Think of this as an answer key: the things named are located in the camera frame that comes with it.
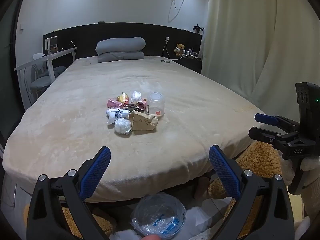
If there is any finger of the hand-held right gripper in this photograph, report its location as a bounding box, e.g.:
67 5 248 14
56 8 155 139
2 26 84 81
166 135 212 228
248 127 298 150
254 113 300 133

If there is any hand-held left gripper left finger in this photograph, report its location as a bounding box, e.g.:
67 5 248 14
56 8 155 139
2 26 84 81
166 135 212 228
26 146 112 240

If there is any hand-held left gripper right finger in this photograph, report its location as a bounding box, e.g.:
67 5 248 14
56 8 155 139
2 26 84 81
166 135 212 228
209 144 295 240

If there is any white tissue ball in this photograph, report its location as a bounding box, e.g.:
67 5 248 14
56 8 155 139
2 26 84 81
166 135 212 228
114 117 132 135

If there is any white printed tissue packet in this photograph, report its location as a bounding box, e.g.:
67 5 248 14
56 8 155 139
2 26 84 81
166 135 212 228
104 108 130 125

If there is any brown paper bag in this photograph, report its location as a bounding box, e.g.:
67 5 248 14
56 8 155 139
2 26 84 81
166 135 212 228
129 110 159 130

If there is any bin with clear plastic liner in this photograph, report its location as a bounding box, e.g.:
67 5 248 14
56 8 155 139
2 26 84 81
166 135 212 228
130 194 187 239

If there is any clear plastic cup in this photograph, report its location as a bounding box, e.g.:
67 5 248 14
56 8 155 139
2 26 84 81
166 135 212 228
147 92 166 117

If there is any person's right forearm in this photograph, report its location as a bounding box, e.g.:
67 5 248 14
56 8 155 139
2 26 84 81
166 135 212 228
299 177 320 230

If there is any person's right hand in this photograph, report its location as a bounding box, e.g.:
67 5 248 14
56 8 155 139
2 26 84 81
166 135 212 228
280 155 320 188

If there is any brown fuzzy plush fabric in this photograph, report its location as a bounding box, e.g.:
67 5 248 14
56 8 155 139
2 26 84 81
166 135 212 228
24 140 295 240

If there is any beige bed blanket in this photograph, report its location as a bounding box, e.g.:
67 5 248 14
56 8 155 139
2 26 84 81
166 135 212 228
2 55 267 203

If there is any white plastic packaging bag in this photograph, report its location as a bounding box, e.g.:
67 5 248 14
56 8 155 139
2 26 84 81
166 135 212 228
110 197 227 240

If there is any cream curtain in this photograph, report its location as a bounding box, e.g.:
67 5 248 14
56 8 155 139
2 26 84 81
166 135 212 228
201 0 320 130

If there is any group of small toiletry bottles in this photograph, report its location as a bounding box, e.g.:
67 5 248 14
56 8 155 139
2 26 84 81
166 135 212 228
186 47 201 59

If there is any grey seat cushion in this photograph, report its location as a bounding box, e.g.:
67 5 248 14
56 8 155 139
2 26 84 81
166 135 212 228
29 76 52 90
53 66 67 78

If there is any brown teddy bear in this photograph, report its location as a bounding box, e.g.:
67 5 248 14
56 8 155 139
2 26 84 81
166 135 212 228
174 43 186 57

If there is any white chair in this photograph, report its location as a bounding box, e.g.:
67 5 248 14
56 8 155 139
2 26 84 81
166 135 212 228
24 52 52 98

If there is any grey folded duvet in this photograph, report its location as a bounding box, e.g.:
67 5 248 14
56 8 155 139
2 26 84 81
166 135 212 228
96 37 146 63

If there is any black framed glass door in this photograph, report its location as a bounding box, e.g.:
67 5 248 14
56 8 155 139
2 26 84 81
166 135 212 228
0 2 19 140

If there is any black headboard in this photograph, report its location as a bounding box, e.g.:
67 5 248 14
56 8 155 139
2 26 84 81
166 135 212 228
42 22 203 74

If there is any white small appliance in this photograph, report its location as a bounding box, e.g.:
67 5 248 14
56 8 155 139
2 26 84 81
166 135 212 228
45 37 58 54

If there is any white charger with cable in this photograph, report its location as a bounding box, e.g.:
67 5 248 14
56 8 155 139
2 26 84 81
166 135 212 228
162 37 177 60

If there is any white wall cable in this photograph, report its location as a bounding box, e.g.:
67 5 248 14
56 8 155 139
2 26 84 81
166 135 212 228
167 0 188 23

